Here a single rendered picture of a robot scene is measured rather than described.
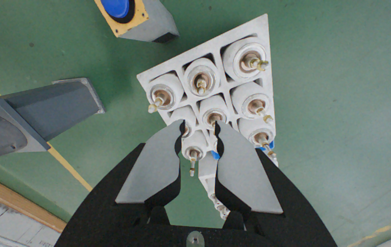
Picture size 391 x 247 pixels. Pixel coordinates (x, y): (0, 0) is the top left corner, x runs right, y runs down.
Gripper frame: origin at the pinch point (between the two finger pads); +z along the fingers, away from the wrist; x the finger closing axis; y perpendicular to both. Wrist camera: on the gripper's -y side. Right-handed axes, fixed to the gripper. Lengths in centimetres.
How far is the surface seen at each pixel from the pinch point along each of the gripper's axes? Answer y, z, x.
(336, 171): 63, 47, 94
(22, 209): 137, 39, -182
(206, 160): 50, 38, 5
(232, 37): -9.0, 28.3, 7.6
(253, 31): -10.4, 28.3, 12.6
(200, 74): -1.1, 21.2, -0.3
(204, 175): 50, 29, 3
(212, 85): 1.4, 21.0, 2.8
